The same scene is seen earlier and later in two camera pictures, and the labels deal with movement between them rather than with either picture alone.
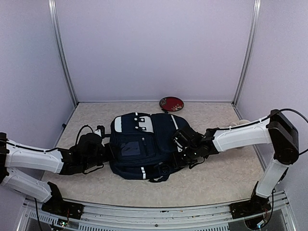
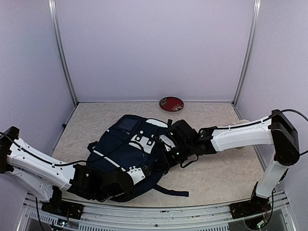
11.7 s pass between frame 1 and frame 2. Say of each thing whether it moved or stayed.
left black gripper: moved
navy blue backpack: moved
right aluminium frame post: stayed
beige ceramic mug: stayed
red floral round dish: stayed
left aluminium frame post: stayed
